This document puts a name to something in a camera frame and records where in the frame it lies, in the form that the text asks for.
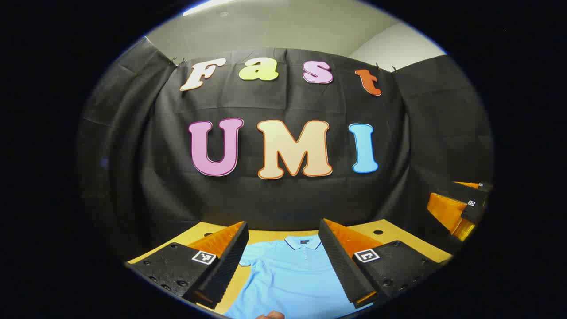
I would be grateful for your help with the light blue polo T-shirt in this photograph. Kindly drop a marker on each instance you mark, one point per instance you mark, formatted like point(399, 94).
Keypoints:
point(292, 279)

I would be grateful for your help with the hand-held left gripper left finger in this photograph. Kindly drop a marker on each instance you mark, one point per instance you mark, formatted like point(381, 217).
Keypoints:
point(228, 261)

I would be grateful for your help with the black backdrop cloth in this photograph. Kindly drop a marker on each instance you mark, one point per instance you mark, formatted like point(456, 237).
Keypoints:
point(283, 199)

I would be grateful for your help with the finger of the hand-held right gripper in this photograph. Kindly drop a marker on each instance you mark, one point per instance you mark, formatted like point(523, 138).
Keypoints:
point(476, 184)
point(447, 210)

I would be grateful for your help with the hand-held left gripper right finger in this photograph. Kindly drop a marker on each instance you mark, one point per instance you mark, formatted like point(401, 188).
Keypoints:
point(339, 261)

